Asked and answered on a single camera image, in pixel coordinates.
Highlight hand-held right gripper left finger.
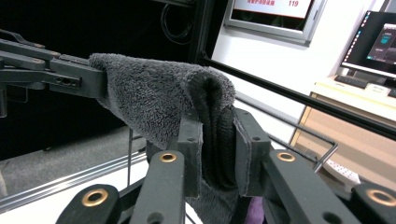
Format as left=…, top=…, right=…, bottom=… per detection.
left=129, top=113, right=205, bottom=224

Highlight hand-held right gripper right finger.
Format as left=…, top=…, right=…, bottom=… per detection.
left=233, top=107, right=362, bottom=224

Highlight black wire rack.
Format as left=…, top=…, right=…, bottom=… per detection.
left=125, top=92, right=340, bottom=224

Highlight dark grey towel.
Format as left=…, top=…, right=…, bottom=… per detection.
left=88, top=52, right=265, bottom=224

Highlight white power strip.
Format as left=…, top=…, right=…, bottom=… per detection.
left=320, top=158, right=362, bottom=185

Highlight black curtain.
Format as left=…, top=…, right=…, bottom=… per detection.
left=0, top=0, right=204, bottom=161

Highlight wooden desk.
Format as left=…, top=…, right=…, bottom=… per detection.
left=290, top=76, right=396, bottom=195

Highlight black keyboard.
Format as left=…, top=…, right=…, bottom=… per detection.
left=334, top=74, right=372, bottom=91

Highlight small white box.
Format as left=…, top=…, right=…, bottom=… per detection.
left=363, top=83, right=392, bottom=97

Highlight computer monitor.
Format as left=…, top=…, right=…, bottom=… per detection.
left=340, top=10, right=396, bottom=78

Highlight aluminium floor rail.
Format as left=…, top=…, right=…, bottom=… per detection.
left=0, top=151, right=148, bottom=214

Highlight black metal frame crossbar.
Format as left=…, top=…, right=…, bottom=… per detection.
left=199, top=52, right=396, bottom=142

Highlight coiled black cable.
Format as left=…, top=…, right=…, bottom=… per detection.
left=160, top=3, right=194, bottom=43

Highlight black metal frame strut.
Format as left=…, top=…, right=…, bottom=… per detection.
left=188, top=0, right=219, bottom=64

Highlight framed wall sign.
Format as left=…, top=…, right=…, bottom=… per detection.
left=223, top=0, right=328, bottom=48

